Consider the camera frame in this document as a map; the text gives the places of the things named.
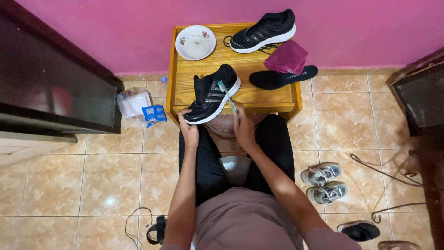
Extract person's right hand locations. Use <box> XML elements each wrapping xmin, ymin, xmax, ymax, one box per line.
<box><xmin>233</xmin><ymin>104</ymin><xmax>259</xmax><ymax>153</ymax></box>

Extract person's left hand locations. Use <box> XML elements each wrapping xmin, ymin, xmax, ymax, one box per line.
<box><xmin>178</xmin><ymin>109</ymin><xmax>200</xmax><ymax>152</ymax></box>

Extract clear green toothbrush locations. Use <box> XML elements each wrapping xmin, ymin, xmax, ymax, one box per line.
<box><xmin>217</xmin><ymin>81</ymin><xmax>238</xmax><ymax>113</ymax></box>

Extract black sneaker with white sole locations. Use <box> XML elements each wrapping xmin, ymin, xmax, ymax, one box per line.
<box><xmin>230</xmin><ymin>9</ymin><xmax>297</xmax><ymax>54</ymax></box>
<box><xmin>183</xmin><ymin>64</ymin><xmax>241</xmax><ymax>125</ymax></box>

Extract pink plastic basin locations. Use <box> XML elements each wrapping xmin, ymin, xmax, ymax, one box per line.
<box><xmin>204</xmin><ymin>112</ymin><xmax>269</xmax><ymax>153</ymax></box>

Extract small yellow wooden table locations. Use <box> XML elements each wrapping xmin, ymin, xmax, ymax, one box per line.
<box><xmin>165</xmin><ymin>22</ymin><xmax>303</xmax><ymax>127</ymax></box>

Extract white plastic stool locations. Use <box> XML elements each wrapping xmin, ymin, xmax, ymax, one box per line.
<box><xmin>219</xmin><ymin>156</ymin><xmax>253</xmax><ymax>187</ymax></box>

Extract black shoe insole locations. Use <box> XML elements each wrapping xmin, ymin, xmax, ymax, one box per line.
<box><xmin>249</xmin><ymin>65</ymin><xmax>318</xmax><ymax>91</ymax></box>

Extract person's black trousers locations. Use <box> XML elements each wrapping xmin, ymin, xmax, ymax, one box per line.
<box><xmin>178</xmin><ymin>114</ymin><xmax>296</xmax><ymax>208</ymax></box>

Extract magenta folded cloth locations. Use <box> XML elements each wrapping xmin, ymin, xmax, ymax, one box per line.
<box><xmin>264</xmin><ymin>40</ymin><xmax>309</xmax><ymax>75</ymax></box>

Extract white floral plate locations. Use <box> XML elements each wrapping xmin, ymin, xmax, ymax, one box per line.
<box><xmin>175</xmin><ymin>25</ymin><xmax>216</xmax><ymax>61</ymax></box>

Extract blue white packet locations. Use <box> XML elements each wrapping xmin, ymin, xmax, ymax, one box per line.
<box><xmin>142</xmin><ymin>104</ymin><xmax>168</xmax><ymax>128</ymax></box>

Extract grey sneaker with white laces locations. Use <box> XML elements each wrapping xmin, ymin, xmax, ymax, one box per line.
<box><xmin>306</xmin><ymin>181</ymin><xmax>350</xmax><ymax>205</ymax></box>
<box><xmin>300</xmin><ymin>162</ymin><xmax>343</xmax><ymax>186</ymax></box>

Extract clear plastic bag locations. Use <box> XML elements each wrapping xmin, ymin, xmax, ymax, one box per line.
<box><xmin>117</xmin><ymin>87</ymin><xmax>152</xmax><ymax>125</ymax></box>

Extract person's mauve top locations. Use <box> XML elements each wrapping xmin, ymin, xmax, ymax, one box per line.
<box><xmin>159</xmin><ymin>187</ymin><xmax>363</xmax><ymax>250</ymax></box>

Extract black slipper with white sole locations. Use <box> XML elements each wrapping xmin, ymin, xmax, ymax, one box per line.
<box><xmin>337</xmin><ymin>220</ymin><xmax>381</xmax><ymax>242</ymax></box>

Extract dark brown wooden furniture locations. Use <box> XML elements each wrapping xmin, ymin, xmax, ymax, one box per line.
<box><xmin>386</xmin><ymin>47</ymin><xmax>444</xmax><ymax>250</ymax></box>

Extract dark wooden cabinet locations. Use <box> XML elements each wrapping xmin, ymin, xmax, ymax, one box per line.
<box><xmin>0</xmin><ymin>0</ymin><xmax>125</xmax><ymax>135</ymax></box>

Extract brown sandal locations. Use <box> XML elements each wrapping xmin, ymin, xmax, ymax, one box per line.
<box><xmin>378</xmin><ymin>240</ymin><xmax>422</xmax><ymax>250</ymax></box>

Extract beige furniture base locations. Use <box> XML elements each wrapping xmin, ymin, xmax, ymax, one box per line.
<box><xmin>0</xmin><ymin>131</ymin><xmax>78</xmax><ymax>166</ymax></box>

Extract black strap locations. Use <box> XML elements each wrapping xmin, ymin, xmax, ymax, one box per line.
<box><xmin>146</xmin><ymin>215</ymin><xmax>168</xmax><ymax>246</ymax></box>

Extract thin black cable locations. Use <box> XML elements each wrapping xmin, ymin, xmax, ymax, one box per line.
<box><xmin>124</xmin><ymin>207</ymin><xmax>154</xmax><ymax>250</ymax></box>

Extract thick black cable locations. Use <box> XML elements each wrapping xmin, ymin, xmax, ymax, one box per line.
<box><xmin>349</xmin><ymin>153</ymin><xmax>424</xmax><ymax>188</ymax></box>

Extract black cable with hooked end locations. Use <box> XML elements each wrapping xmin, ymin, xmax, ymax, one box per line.
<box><xmin>371</xmin><ymin>202</ymin><xmax>427</xmax><ymax>224</ymax></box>

